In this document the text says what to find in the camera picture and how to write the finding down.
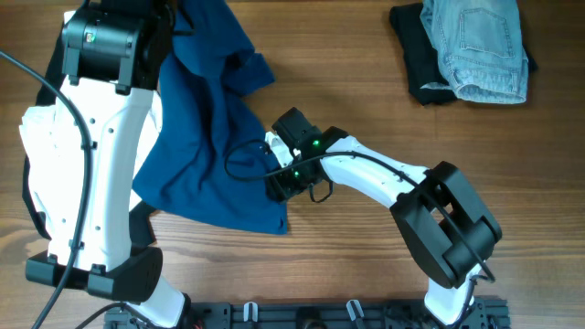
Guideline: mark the black garment under white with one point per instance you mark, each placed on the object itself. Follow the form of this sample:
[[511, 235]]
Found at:
[[140, 227]]

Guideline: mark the light blue denim jeans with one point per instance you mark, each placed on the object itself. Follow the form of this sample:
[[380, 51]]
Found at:
[[479, 48]]

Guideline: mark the folded black garment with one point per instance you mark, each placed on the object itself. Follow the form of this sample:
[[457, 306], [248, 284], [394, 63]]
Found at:
[[426, 83]]

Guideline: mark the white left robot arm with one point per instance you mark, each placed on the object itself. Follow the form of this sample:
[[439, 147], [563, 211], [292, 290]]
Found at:
[[112, 55]]

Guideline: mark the blue t-shirt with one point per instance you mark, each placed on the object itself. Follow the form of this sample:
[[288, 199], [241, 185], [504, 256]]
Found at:
[[206, 162]]

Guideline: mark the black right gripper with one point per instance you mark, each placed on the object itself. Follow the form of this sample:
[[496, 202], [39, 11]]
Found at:
[[280, 185]]

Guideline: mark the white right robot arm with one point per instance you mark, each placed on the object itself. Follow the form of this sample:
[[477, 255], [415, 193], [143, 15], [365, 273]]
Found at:
[[447, 228]]

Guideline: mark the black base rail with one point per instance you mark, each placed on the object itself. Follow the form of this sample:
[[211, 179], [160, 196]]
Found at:
[[395, 314]]

